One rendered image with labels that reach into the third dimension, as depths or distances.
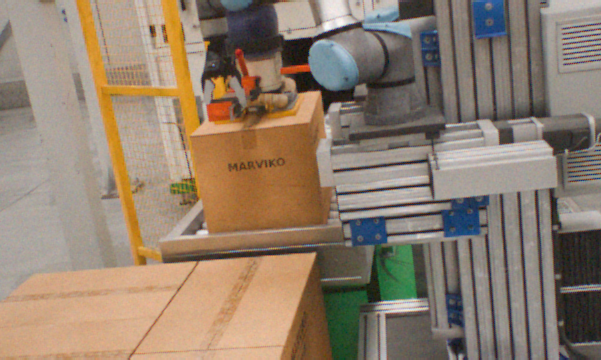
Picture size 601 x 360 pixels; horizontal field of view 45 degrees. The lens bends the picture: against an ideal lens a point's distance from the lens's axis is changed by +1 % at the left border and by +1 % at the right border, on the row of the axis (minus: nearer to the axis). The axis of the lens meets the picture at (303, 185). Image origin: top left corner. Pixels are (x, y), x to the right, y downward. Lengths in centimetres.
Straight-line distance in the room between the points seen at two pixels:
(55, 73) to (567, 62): 216
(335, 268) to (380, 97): 86
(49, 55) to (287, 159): 132
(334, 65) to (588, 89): 66
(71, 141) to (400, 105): 194
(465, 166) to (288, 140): 87
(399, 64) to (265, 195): 89
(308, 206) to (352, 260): 23
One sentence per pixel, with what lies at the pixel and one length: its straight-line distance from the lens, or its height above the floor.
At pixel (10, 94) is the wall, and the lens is 1243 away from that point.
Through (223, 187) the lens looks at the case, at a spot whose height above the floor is 76.
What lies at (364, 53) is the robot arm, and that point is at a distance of 164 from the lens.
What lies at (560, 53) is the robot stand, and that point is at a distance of 190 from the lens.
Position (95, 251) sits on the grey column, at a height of 33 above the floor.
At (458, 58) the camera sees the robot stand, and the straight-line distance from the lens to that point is 191.
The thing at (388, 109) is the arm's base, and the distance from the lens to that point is 172.
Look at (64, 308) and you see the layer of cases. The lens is 235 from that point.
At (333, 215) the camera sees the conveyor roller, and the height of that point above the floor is 54.
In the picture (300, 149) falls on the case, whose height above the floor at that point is 86.
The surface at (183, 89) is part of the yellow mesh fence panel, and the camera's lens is 316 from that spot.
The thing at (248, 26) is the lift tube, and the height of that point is 126.
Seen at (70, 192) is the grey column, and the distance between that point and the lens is 343.
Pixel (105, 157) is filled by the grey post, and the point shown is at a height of 29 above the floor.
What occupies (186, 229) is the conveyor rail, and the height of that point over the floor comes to 59.
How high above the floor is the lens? 141
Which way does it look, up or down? 16 degrees down
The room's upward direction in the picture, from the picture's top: 8 degrees counter-clockwise
